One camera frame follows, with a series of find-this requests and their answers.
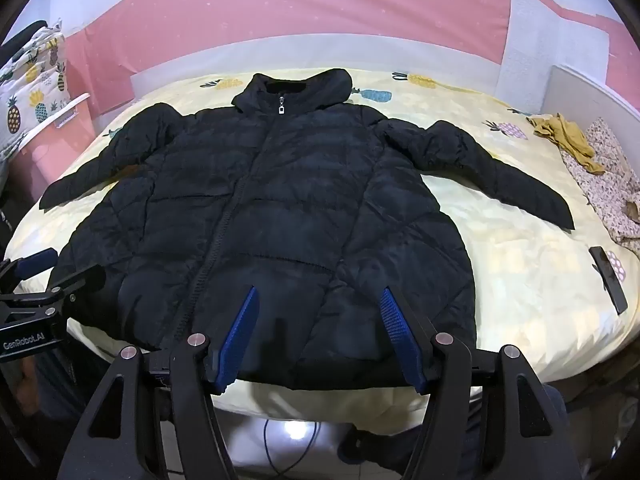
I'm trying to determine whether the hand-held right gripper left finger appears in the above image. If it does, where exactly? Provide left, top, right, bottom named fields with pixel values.
left=57, top=285, right=261, bottom=480

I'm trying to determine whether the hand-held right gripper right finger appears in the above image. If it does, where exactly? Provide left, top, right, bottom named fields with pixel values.
left=378, top=286, right=584, bottom=480

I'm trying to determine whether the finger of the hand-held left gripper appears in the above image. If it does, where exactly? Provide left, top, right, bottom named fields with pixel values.
left=0, top=247, right=59, bottom=286
left=0, top=266, right=107, bottom=318

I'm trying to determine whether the black puffer jacket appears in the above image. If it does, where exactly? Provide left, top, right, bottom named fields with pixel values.
left=39, top=69, right=576, bottom=391

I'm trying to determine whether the yellow pineapple print bed sheet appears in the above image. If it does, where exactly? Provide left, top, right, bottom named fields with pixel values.
left=10, top=66, right=640, bottom=418

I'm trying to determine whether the white pineapple print quilt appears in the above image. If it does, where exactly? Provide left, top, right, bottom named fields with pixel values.
left=0, top=20, right=68, bottom=161

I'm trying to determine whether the black phone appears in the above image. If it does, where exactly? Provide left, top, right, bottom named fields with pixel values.
left=588, top=246, right=629, bottom=316

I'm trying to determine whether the black curved object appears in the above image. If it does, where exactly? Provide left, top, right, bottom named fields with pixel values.
left=2, top=20, right=49, bottom=58

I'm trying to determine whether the floral patterned cloth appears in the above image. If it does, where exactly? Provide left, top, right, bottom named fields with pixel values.
left=560, top=117, right=640, bottom=257

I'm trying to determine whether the mustard yellow garment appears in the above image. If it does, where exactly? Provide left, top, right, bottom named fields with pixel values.
left=526, top=112, right=607, bottom=176

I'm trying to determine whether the white bed side panel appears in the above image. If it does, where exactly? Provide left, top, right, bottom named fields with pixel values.
left=127, top=40, right=503, bottom=98

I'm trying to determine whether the white bed headboard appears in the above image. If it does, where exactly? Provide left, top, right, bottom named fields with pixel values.
left=546, top=64, right=640, bottom=161

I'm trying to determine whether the thin blue cable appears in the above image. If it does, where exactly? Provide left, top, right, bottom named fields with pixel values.
left=262, top=419, right=321, bottom=480

